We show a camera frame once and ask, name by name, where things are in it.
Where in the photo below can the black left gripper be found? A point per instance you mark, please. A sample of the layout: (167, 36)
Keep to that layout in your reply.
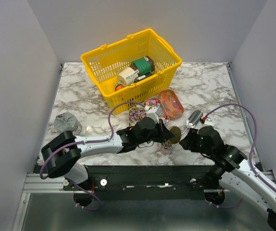
(164, 134)

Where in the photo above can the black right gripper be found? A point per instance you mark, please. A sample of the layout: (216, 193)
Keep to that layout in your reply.
(186, 141)

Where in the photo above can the gold rimmed jar lid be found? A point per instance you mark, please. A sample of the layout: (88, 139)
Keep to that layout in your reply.
(176, 131)

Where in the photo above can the clear plastic candy jar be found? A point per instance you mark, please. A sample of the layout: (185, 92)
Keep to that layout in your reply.
(166, 148)

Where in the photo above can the pink tray translucent star candies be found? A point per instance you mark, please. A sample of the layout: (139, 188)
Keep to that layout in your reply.
(171, 104)

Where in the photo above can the pink tray pastel star candies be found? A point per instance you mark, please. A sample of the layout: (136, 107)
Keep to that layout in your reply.
(153, 101)

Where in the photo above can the beige tray swirl lollipops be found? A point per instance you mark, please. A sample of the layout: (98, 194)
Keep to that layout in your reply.
(135, 114)

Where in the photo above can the black box package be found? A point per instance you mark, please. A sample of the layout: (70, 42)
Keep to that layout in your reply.
(142, 77)

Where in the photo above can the cream wrapped paper roll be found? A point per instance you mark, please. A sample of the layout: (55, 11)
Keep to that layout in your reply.
(127, 76)

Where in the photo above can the green wrapped brown package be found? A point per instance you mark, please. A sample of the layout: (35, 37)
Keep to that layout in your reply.
(144, 65)

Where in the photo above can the yellow plastic shopping basket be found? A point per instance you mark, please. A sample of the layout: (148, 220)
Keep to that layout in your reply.
(104, 63)

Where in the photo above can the grey crumpled cloth lump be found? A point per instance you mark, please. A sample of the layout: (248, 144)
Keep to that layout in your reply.
(67, 122)

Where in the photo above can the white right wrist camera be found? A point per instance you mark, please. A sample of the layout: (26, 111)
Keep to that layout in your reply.
(205, 121)

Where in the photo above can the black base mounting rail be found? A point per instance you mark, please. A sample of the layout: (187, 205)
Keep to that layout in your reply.
(129, 183)

